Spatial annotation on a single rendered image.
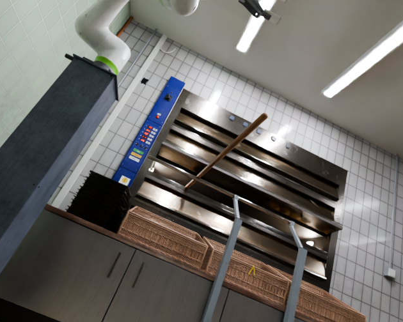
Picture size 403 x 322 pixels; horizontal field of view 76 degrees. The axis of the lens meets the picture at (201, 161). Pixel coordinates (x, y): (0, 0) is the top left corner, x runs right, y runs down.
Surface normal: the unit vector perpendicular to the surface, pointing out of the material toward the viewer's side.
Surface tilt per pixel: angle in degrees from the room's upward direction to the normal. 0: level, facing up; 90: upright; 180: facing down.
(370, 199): 90
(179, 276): 90
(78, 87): 90
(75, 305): 90
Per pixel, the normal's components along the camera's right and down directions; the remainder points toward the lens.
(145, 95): 0.25, -0.33
